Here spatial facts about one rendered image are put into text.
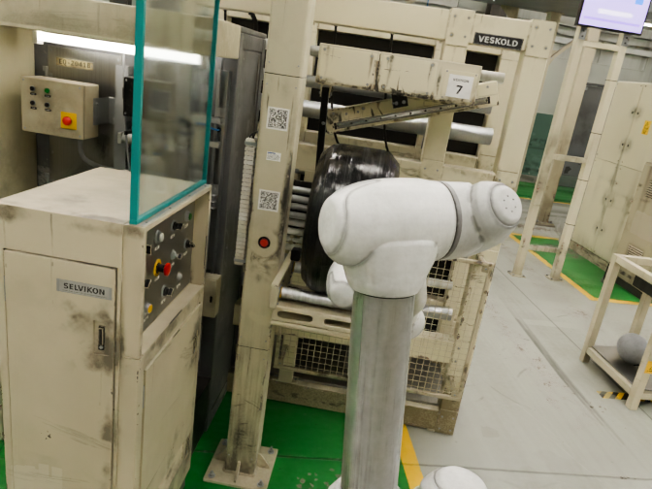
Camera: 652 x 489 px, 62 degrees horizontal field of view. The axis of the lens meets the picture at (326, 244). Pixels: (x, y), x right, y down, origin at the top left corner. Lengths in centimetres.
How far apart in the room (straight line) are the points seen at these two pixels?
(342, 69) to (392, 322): 143
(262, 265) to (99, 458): 82
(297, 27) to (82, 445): 143
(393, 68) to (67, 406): 156
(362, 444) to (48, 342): 99
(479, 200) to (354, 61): 135
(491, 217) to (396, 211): 15
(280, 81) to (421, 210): 117
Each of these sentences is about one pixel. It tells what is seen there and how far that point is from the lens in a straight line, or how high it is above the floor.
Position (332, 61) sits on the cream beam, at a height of 172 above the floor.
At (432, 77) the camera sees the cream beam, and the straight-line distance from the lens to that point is 215.
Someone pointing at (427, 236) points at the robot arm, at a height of 149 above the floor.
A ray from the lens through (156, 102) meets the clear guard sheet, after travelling 147.
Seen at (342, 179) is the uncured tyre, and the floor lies 136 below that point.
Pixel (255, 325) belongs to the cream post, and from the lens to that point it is 216.
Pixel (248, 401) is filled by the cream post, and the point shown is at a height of 38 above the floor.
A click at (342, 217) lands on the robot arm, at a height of 150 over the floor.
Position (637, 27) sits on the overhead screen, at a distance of 572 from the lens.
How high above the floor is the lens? 171
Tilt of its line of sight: 18 degrees down
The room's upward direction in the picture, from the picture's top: 8 degrees clockwise
